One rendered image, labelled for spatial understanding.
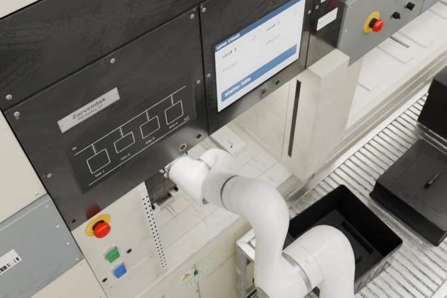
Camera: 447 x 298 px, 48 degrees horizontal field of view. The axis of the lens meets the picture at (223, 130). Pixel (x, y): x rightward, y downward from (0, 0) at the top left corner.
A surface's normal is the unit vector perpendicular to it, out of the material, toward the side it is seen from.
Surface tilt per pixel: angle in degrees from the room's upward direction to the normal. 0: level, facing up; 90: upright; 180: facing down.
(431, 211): 0
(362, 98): 0
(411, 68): 0
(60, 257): 90
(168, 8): 90
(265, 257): 50
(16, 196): 90
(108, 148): 90
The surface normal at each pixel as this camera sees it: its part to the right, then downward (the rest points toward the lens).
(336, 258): 0.36, -0.07
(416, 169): -0.03, -0.63
